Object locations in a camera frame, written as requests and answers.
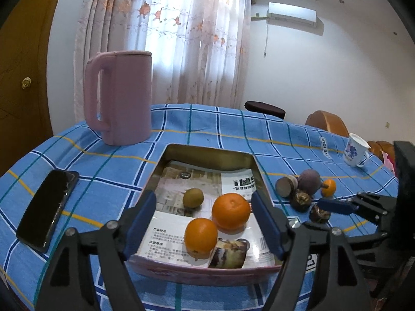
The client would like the brown wooden chair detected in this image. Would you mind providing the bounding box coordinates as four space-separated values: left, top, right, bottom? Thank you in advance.
305 110 350 137
368 140 396 160

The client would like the large orange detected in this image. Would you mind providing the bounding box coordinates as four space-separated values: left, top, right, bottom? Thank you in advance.
211 193 251 233

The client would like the pink packet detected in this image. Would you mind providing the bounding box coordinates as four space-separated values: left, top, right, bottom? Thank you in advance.
383 152 398 176

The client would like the white printed leaflet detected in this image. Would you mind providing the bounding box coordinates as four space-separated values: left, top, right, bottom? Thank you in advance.
221 168 265 203
134 210 276 269

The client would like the white mug with blue print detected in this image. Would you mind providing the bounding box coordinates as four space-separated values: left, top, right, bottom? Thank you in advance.
343 133 371 168

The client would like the floral sheer curtain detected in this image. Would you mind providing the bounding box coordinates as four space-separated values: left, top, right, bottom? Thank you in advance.
74 0 257 122

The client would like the pink electric kettle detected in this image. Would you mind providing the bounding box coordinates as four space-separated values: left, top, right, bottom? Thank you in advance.
84 51 153 146

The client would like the cut purple sugarcane piece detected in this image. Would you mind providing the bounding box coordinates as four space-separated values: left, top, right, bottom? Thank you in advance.
207 238 248 269

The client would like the cut brown fruit piece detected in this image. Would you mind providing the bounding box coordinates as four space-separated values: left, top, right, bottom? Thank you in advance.
275 175 298 198

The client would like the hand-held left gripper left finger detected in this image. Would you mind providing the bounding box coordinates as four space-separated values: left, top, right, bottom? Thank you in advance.
32 190 157 311

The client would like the pink metal tray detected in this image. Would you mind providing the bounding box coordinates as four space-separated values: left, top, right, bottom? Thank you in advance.
125 143 286 287

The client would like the dark round stool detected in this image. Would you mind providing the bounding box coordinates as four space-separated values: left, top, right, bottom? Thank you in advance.
244 101 286 120

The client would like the brown wooden door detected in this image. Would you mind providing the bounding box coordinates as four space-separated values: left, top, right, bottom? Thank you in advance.
0 0 70 177

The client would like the black smartphone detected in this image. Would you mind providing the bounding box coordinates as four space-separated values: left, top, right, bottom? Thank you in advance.
16 169 80 253

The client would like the tiny orange kumquat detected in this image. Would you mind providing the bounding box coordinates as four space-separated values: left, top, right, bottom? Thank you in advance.
321 179 337 198

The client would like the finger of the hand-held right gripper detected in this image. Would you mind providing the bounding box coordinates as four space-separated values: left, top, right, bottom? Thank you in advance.
317 193 399 230
346 231 397 268

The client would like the blue checked tablecloth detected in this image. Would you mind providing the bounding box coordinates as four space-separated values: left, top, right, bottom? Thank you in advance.
0 103 415 311

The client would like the purple passion fruit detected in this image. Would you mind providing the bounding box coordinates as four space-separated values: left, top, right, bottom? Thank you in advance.
298 169 321 195

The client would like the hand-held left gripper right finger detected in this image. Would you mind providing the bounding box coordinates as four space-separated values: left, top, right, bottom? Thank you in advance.
251 191 373 311

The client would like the white air conditioner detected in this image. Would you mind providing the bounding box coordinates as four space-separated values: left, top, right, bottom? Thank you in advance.
266 2 317 28

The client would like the green-brown kiwi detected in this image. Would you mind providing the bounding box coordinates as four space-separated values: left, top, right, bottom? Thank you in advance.
182 188 205 209

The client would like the dark mangosteen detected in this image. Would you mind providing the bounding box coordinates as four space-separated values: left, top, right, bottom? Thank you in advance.
309 205 332 223
289 192 312 213

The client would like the small round orange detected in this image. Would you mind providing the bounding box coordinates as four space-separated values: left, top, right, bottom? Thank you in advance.
184 218 218 260

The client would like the printed newspaper sheet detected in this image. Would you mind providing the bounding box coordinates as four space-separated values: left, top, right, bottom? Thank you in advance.
156 160 224 217

